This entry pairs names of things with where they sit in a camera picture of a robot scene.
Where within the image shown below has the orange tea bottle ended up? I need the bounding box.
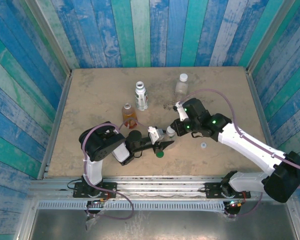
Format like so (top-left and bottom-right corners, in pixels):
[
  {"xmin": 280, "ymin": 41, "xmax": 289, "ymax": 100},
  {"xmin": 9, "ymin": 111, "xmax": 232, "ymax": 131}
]
[{"xmin": 121, "ymin": 102, "xmax": 138, "ymax": 129}]

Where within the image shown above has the clear frosted plastic bottle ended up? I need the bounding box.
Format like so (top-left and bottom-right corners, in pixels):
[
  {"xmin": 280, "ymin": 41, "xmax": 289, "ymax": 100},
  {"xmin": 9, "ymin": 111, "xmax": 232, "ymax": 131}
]
[{"xmin": 174, "ymin": 79, "xmax": 190, "ymax": 101}]

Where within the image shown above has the white bottle green label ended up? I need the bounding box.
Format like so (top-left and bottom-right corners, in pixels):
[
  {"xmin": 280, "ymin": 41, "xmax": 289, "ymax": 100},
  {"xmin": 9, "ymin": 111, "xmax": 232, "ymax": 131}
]
[{"xmin": 134, "ymin": 80, "xmax": 150, "ymax": 112}]

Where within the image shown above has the grey metal rack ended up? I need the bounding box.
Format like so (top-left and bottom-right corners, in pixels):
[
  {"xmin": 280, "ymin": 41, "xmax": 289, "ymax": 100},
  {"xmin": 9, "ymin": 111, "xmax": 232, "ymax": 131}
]
[{"xmin": 28, "ymin": 175, "xmax": 292, "ymax": 201}]

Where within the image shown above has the steel sheet panel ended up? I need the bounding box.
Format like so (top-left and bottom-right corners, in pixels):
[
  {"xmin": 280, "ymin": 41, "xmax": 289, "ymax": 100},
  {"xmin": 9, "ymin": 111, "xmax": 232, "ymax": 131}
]
[{"xmin": 27, "ymin": 209, "xmax": 300, "ymax": 240}]

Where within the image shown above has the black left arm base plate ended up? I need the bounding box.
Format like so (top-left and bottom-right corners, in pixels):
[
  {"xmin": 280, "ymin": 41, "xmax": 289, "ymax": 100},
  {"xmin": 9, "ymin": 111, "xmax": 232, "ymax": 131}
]
[{"xmin": 73, "ymin": 181, "xmax": 118, "ymax": 199}]

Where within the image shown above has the white slotted cable duct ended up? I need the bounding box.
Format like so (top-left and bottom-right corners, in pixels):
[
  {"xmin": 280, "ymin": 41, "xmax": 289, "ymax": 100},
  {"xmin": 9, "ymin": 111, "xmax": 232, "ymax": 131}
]
[{"xmin": 36, "ymin": 200, "xmax": 227, "ymax": 213}]

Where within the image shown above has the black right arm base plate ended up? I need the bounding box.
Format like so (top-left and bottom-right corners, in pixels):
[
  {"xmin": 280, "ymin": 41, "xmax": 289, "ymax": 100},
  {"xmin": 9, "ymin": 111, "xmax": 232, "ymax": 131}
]
[{"xmin": 204, "ymin": 182, "xmax": 251, "ymax": 200}]

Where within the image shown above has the aluminium side rail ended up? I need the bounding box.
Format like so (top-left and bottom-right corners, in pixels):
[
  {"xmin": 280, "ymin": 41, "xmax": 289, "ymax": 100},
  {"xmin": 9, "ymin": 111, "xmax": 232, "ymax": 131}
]
[
  {"xmin": 36, "ymin": 71, "xmax": 73, "ymax": 180},
  {"xmin": 245, "ymin": 67, "xmax": 278, "ymax": 156}
]

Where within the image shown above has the aluminium corner post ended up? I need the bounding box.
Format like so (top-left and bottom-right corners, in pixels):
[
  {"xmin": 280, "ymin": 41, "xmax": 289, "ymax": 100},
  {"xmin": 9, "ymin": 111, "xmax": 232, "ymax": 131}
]
[
  {"xmin": 245, "ymin": 0, "xmax": 298, "ymax": 75},
  {"xmin": 24, "ymin": 0, "xmax": 73, "ymax": 76}
]

